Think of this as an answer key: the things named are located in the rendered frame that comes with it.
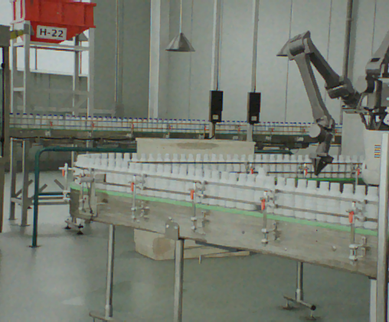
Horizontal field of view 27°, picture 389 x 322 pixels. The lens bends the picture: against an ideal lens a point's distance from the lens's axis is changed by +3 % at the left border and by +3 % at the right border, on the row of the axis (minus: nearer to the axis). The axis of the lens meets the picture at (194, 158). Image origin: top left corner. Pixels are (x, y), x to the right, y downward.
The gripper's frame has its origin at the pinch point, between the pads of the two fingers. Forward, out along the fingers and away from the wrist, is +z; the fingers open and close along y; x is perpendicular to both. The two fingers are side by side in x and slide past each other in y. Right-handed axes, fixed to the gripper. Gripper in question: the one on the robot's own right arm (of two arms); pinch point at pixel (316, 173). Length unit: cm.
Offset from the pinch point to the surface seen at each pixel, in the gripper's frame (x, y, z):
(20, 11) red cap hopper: 194, -655, -225
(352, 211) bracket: -26, 41, 21
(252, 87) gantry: 429, -467, -225
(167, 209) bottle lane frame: -16, -74, 30
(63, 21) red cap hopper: 235, -626, -233
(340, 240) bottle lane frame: -15.5, 31.6, 31.3
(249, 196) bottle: -17.3, -20.4, 18.4
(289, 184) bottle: -19.0, 2.3, 11.1
